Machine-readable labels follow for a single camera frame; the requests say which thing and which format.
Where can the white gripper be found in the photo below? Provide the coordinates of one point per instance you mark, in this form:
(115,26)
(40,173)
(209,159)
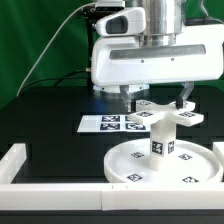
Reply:
(197,55)

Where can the white cross-shaped table base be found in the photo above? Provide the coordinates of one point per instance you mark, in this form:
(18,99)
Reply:
(148,113)

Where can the white round table top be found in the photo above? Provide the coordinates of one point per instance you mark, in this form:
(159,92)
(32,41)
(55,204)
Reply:
(132,162)

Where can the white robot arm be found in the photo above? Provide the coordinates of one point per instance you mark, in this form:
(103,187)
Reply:
(149,43)

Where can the white marker sheet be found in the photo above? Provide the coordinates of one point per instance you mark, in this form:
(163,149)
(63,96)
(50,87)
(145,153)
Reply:
(109,123)

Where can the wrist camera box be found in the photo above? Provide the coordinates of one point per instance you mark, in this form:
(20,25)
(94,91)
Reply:
(130,21)

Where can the black camera stand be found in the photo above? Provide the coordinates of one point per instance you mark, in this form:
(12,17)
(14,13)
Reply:
(93,12)

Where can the white U-shaped border frame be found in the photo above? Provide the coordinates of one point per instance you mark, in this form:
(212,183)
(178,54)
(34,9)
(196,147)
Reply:
(100,196)

